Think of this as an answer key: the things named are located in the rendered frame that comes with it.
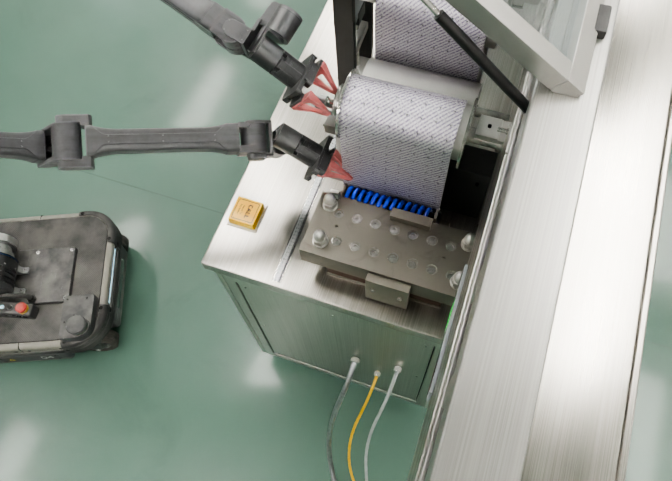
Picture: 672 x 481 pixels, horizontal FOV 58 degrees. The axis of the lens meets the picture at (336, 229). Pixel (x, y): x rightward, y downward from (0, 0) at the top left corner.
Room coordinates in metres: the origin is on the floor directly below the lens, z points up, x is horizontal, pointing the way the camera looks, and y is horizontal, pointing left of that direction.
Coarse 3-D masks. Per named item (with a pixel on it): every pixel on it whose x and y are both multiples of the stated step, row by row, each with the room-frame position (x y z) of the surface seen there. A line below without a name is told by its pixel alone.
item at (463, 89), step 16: (368, 64) 0.92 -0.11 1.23; (384, 64) 0.92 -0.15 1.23; (400, 64) 0.92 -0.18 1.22; (384, 80) 0.87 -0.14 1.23; (400, 80) 0.87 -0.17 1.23; (416, 80) 0.86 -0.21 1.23; (432, 80) 0.85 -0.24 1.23; (448, 80) 0.85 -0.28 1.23; (464, 80) 0.85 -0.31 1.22; (464, 96) 0.80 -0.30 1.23
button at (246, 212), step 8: (240, 200) 0.79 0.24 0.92; (248, 200) 0.79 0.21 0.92; (240, 208) 0.77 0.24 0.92; (248, 208) 0.77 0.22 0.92; (256, 208) 0.76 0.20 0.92; (232, 216) 0.75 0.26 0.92; (240, 216) 0.74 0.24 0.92; (248, 216) 0.74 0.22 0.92; (256, 216) 0.74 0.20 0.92; (240, 224) 0.73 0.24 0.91; (248, 224) 0.72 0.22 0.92; (256, 224) 0.73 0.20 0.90
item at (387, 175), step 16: (352, 160) 0.74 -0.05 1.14; (368, 160) 0.72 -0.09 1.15; (384, 160) 0.71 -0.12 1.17; (400, 160) 0.69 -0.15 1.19; (352, 176) 0.74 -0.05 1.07; (368, 176) 0.72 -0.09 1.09; (384, 176) 0.71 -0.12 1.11; (400, 176) 0.69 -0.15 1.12; (416, 176) 0.68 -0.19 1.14; (432, 176) 0.66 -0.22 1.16; (384, 192) 0.70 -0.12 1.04; (400, 192) 0.69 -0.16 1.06; (416, 192) 0.67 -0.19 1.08; (432, 192) 0.66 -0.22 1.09; (432, 208) 0.65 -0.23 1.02
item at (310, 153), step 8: (304, 136) 0.80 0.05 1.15; (328, 136) 0.81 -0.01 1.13; (304, 144) 0.78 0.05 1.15; (312, 144) 0.79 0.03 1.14; (320, 144) 0.82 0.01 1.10; (328, 144) 0.79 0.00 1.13; (296, 152) 0.78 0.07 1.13; (304, 152) 0.77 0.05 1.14; (312, 152) 0.77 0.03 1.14; (320, 152) 0.77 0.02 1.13; (304, 160) 0.76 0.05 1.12; (312, 160) 0.76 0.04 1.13; (320, 160) 0.75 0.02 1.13; (312, 168) 0.74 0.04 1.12; (304, 176) 0.74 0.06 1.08
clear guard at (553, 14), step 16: (512, 0) 0.56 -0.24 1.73; (528, 0) 0.57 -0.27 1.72; (544, 0) 0.58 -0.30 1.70; (560, 0) 0.59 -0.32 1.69; (576, 0) 0.60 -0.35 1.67; (528, 16) 0.55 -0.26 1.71; (544, 16) 0.56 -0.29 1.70; (560, 16) 0.57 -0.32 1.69; (576, 16) 0.58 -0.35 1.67; (544, 32) 0.53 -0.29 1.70; (560, 32) 0.54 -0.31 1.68; (560, 48) 0.52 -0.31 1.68
